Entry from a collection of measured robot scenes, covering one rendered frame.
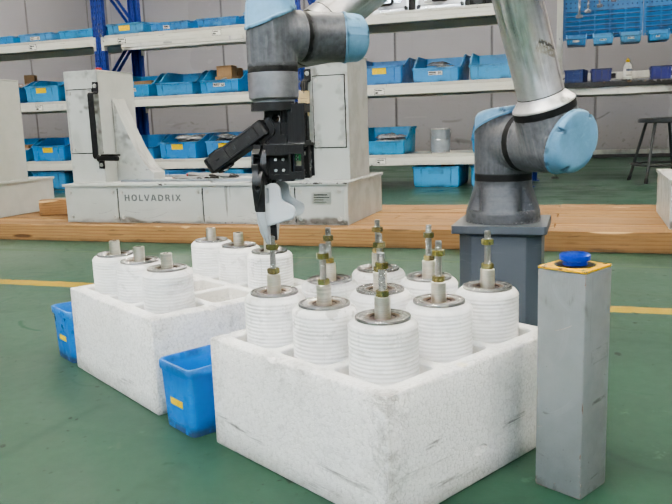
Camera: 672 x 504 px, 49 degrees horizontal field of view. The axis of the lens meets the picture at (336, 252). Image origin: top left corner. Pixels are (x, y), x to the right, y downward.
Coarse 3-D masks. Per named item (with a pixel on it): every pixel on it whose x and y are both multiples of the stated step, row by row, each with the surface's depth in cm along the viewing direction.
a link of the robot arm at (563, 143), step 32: (512, 0) 126; (512, 32) 129; (544, 32) 128; (512, 64) 132; (544, 64) 129; (544, 96) 131; (512, 128) 140; (544, 128) 132; (576, 128) 131; (512, 160) 142; (544, 160) 134; (576, 160) 134
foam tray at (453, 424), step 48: (240, 336) 119; (528, 336) 112; (240, 384) 113; (288, 384) 104; (336, 384) 96; (432, 384) 95; (480, 384) 103; (528, 384) 111; (240, 432) 115; (288, 432) 105; (336, 432) 97; (384, 432) 90; (432, 432) 96; (480, 432) 104; (528, 432) 113; (336, 480) 99; (384, 480) 92; (432, 480) 97
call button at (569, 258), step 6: (564, 252) 98; (570, 252) 98; (576, 252) 98; (582, 252) 98; (564, 258) 97; (570, 258) 96; (576, 258) 96; (582, 258) 96; (588, 258) 96; (564, 264) 98; (570, 264) 97; (576, 264) 96; (582, 264) 96
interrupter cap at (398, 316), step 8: (360, 312) 101; (368, 312) 101; (392, 312) 101; (400, 312) 100; (408, 312) 100; (360, 320) 97; (368, 320) 97; (376, 320) 96; (384, 320) 96; (392, 320) 96; (400, 320) 96; (408, 320) 97
